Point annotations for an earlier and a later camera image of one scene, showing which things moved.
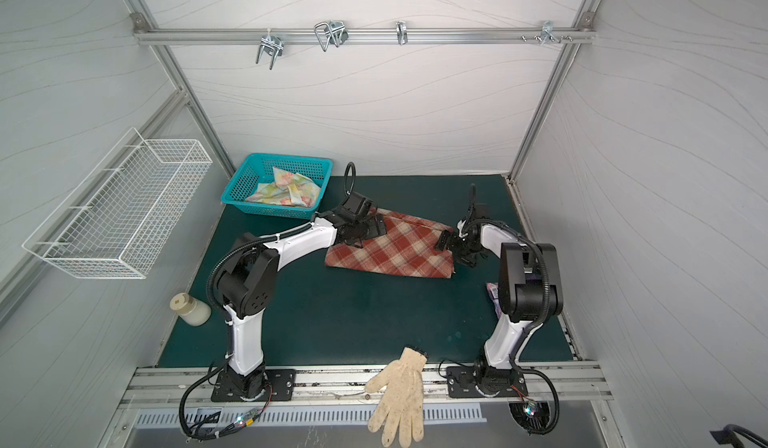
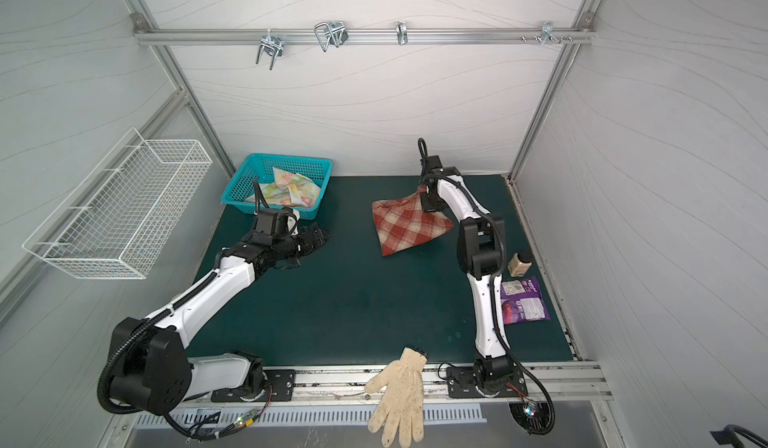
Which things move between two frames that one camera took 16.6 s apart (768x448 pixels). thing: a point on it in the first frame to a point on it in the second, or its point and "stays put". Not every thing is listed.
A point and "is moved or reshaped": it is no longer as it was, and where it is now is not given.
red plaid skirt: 409,247 is moved or reshaped
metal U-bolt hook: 272,45 stays put
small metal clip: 401,31 stays put
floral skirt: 290,189 stays put
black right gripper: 452,242 to 429,199
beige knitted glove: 400,405 stays put
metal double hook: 331,32 stays put
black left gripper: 374,230 to 308,244
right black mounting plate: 471,382 stays put
